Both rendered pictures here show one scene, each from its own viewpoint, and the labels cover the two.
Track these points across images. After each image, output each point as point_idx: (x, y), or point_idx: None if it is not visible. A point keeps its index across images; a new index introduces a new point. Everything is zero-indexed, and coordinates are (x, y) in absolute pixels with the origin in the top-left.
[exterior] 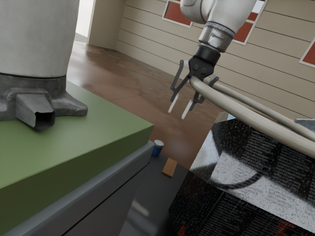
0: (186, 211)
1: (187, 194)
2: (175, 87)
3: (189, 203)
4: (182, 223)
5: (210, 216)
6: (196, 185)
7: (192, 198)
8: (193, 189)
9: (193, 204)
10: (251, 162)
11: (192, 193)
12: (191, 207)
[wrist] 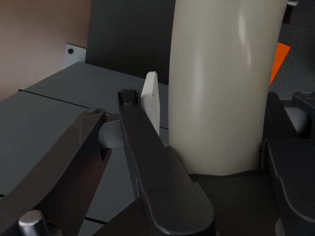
0: (291, 18)
1: (292, 1)
2: (113, 139)
3: (296, 15)
4: (285, 22)
5: None
6: (313, 9)
7: (304, 17)
8: (307, 9)
9: (306, 25)
10: None
11: (304, 11)
12: (302, 24)
